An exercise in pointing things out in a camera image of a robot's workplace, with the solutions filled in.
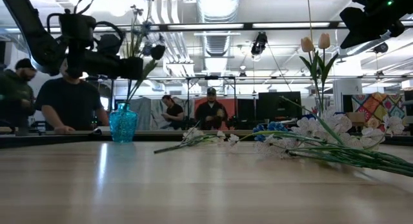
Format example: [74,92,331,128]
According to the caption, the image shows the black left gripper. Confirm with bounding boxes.
[66,33,145,81]

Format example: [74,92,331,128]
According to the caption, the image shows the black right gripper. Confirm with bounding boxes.
[339,0,413,50]

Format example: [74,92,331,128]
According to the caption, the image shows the blue artificial flower bunch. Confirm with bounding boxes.
[252,121,288,143]
[124,0,159,104]

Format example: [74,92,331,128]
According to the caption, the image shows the peach artificial tulip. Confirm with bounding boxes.
[314,32,339,115]
[299,36,323,115]

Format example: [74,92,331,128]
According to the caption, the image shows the white artificial flower bunch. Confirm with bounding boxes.
[253,96,413,179]
[153,126,241,155]

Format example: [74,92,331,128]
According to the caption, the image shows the blue glass vase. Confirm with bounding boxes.
[108,101,139,143]

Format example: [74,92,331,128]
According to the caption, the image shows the clear glass vase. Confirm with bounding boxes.
[316,94,333,118]

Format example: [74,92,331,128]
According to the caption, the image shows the grey patterned curtain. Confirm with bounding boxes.
[128,97,196,132]

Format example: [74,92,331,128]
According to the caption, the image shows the person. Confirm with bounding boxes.
[0,58,37,137]
[34,59,110,135]
[194,87,229,130]
[160,94,185,130]

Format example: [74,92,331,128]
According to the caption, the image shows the colourful patchwork quilt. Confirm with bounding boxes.
[350,92,408,121]

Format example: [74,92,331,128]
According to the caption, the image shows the cardboard box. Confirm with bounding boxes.
[343,111,367,124]

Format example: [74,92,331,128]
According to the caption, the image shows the orange backdrop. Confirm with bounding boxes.
[194,97,237,131]

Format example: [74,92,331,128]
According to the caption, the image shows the large black monitor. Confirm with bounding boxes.
[257,91,303,122]

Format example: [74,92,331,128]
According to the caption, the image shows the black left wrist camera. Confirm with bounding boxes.
[59,9,97,41]

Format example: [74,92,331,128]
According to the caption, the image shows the black metal frame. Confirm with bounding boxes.
[185,75,238,132]

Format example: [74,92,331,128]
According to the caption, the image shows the silver ventilation duct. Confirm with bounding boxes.
[196,0,242,57]

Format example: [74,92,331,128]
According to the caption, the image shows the black overhead camera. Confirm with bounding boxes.
[250,31,269,56]

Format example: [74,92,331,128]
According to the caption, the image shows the black overhead frame beam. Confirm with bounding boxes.
[93,21,413,30]

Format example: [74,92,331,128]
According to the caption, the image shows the black long table edge rail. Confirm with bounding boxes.
[0,129,413,150]

